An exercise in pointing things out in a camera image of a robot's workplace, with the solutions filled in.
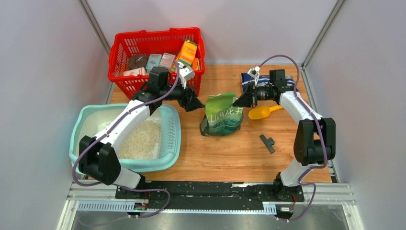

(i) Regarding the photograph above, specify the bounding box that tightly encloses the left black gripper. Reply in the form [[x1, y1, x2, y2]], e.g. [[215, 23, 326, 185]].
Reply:
[[160, 78, 205, 112]]

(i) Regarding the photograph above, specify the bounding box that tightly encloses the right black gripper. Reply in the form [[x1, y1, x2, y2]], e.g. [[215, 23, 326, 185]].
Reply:
[[233, 81, 274, 108]]

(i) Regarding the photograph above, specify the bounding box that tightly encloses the yellow plastic scoop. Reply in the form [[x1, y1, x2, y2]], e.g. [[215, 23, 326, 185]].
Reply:
[[248, 105, 283, 120]]

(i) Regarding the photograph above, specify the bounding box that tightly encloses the green litter bag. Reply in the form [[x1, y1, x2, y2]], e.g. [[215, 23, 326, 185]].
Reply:
[[200, 92, 244, 137]]

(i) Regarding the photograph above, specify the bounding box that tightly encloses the black bag clip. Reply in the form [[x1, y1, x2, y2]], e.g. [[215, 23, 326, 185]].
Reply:
[[260, 135, 275, 154]]

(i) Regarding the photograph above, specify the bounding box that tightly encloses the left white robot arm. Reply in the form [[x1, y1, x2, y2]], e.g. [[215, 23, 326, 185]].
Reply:
[[73, 67, 204, 199]]

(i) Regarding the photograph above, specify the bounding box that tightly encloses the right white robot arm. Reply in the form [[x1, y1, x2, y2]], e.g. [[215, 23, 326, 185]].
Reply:
[[233, 69, 336, 201]]

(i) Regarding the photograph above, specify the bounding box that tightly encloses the pink grey small box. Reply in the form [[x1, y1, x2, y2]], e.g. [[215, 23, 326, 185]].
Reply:
[[159, 53, 176, 69]]

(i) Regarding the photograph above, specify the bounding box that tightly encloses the teal plastic litter box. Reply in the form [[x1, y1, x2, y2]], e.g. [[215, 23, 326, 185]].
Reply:
[[68, 103, 181, 173]]

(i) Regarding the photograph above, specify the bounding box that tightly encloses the teal small box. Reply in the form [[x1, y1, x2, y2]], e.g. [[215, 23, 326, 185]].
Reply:
[[145, 54, 162, 71]]

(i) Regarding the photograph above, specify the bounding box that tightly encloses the beige cat litter pile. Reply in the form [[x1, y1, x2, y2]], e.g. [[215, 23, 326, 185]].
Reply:
[[118, 119, 161, 160]]

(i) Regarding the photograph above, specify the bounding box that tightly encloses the brown round box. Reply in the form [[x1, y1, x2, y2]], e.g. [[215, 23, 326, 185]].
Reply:
[[127, 54, 148, 70]]

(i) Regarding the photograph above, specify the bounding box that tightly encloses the blue white snack bag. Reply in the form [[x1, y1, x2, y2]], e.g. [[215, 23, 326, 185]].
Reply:
[[241, 70, 295, 100]]

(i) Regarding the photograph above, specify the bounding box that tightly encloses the orange green sponge pack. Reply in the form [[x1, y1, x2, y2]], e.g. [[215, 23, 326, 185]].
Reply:
[[175, 39, 198, 66]]

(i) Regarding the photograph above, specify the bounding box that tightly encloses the white pink sponge pack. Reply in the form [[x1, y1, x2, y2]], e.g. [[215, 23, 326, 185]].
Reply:
[[123, 67, 147, 76]]

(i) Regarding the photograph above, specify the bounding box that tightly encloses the red plastic shopping basket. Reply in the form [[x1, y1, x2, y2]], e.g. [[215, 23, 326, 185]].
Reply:
[[108, 27, 205, 99]]

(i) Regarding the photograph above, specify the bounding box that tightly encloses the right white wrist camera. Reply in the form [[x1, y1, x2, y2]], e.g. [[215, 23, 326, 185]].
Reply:
[[247, 66, 260, 86]]

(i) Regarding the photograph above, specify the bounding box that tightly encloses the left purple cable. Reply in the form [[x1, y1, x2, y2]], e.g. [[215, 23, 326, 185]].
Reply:
[[71, 62, 181, 219]]

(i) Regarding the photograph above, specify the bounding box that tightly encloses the purple cable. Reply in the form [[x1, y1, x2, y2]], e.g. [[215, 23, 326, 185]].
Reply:
[[71, 62, 181, 219], [257, 54, 329, 222]]

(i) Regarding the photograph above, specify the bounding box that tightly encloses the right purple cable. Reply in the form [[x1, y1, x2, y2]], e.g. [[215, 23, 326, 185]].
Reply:
[[257, 54, 329, 222]]

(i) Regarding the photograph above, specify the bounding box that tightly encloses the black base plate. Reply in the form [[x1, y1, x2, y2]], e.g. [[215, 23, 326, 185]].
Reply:
[[115, 181, 305, 211]]

